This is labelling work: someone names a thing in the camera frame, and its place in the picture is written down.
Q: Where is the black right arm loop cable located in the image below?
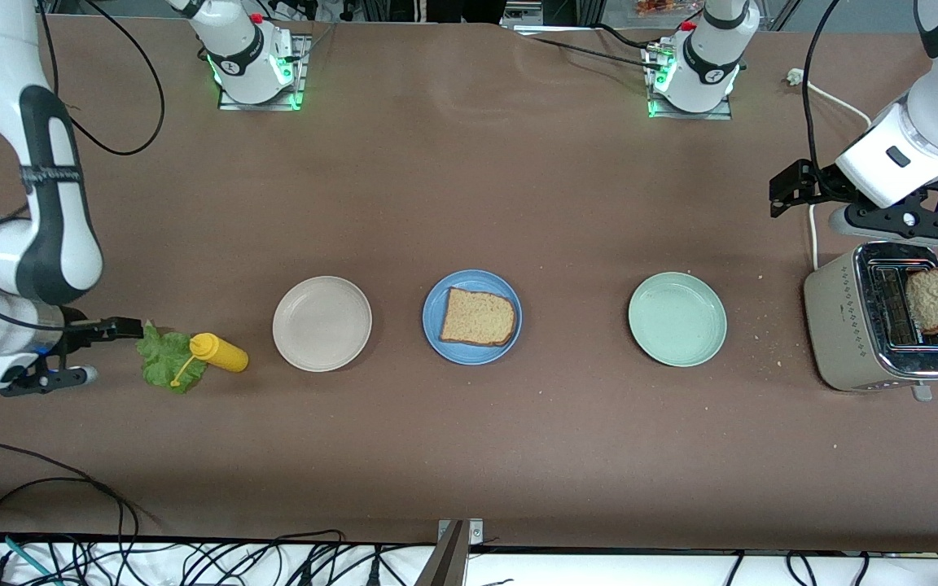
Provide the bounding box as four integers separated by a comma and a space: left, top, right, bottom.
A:
36, 0, 167, 157

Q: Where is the green lettuce leaf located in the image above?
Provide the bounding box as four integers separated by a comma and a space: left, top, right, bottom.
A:
137, 320, 209, 395

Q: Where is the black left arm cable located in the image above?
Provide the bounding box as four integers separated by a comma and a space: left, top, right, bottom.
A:
803, 0, 844, 176

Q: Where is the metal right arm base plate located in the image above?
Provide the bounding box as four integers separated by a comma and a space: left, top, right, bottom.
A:
218, 34, 309, 111

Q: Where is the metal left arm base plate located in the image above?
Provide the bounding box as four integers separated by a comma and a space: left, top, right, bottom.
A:
647, 41, 734, 120

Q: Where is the teal cable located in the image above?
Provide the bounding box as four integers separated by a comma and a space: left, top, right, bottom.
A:
0, 529, 59, 586

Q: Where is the metal table edge bracket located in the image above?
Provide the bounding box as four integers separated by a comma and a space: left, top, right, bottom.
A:
414, 518, 486, 586

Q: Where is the brown bread slice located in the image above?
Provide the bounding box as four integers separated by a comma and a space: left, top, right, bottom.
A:
439, 286, 517, 348
905, 267, 938, 335

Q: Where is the black base cable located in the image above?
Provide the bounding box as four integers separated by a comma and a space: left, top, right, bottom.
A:
530, 34, 665, 72

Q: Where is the yellow mustard squeeze bottle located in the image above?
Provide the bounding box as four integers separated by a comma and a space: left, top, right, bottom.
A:
170, 332, 250, 388

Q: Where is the beige round plate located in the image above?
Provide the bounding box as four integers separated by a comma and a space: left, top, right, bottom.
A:
272, 276, 373, 373

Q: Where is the white toaster power cable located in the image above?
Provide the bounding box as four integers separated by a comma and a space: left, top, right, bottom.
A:
787, 68, 874, 271

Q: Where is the orange food packet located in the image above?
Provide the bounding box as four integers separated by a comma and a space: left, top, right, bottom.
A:
636, 0, 702, 17

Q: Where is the silver two-slot toaster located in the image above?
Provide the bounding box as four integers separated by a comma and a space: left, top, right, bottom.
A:
803, 241, 938, 402

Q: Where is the pale green round plate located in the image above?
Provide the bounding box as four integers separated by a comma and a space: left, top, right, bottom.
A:
628, 272, 728, 368

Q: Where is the blue round plate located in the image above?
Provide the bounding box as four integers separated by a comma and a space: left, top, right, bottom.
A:
423, 269, 524, 365

